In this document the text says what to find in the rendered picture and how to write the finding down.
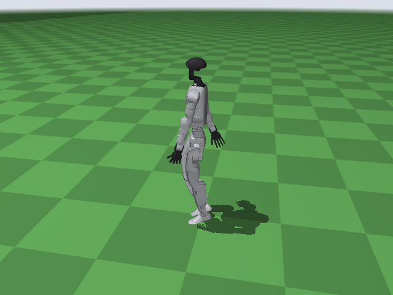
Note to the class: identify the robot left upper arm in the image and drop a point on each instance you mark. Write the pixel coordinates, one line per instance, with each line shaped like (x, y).
(192, 100)

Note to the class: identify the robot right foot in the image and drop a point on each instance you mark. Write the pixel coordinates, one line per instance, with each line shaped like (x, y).
(196, 212)

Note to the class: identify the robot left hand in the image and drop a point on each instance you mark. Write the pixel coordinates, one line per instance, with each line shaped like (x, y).
(176, 155)

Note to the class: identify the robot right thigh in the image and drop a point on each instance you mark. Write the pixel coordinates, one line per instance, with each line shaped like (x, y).
(184, 156)

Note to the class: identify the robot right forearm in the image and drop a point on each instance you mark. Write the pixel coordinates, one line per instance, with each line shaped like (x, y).
(209, 121)

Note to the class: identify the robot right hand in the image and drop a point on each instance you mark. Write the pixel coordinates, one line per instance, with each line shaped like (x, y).
(216, 136)

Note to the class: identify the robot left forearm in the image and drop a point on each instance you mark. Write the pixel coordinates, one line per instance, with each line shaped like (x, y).
(183, 132)

